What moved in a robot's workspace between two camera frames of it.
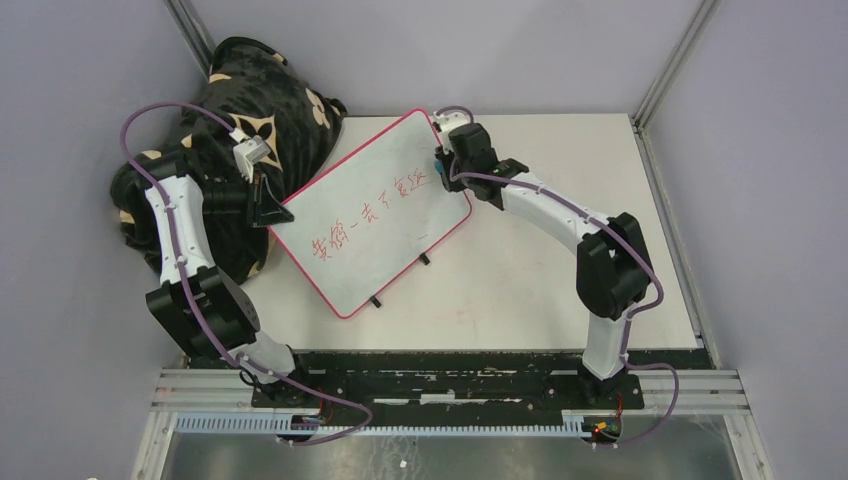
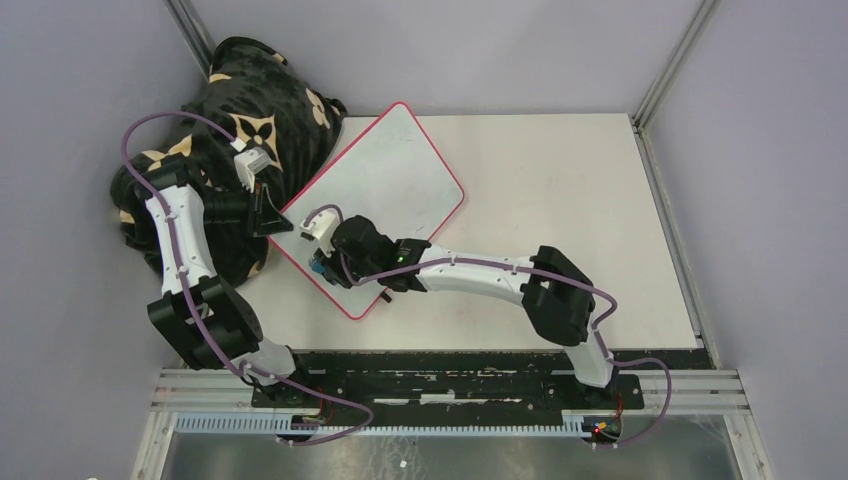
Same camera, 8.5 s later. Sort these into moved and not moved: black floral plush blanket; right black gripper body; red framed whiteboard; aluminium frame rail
Moved: red framed whiteboard; right black gripper body
Not moved: aluminium frame rail; black floral plush blanket
